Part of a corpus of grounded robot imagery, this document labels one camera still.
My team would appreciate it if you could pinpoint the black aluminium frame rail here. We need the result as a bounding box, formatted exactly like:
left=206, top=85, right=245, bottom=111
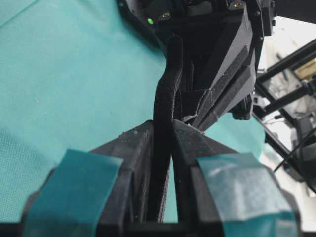
left=254, top=39, right=316, bottom=192

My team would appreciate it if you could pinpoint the black cable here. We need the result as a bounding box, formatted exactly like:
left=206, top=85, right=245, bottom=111
left=273, top=128, right=316, bottom=172

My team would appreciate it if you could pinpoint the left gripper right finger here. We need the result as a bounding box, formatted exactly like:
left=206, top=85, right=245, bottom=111
left=172, top=120, right=300, bottom=237

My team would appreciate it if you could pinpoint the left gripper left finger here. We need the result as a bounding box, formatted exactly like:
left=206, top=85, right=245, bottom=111
left=21, top=120, right=154, bottom=237

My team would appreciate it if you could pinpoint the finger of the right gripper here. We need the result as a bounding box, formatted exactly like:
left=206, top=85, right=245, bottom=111
left=180, top=17, right=256, bottom=131

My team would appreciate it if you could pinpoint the green table cloth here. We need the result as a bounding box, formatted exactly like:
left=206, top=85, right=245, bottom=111
left=0, top=0, right=275, bottom=223

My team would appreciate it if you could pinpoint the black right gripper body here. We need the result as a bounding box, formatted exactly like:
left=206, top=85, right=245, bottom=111
left=117, top=0, right=275, bottom=121

